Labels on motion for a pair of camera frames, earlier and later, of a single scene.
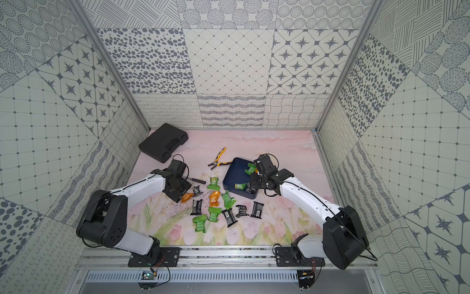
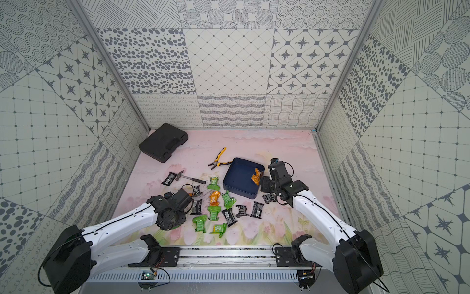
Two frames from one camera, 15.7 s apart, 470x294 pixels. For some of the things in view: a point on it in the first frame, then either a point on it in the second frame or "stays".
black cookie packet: (196, 207) stays
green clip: (214, 212) stays
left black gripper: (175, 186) → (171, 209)
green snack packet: (240, 186) → (219, 229)
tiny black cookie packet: (196, 190) stays
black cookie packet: (229, 217) stays
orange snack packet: (213, 198) stays
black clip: (251, 190) → (269, 197)
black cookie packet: (257, 210) stays
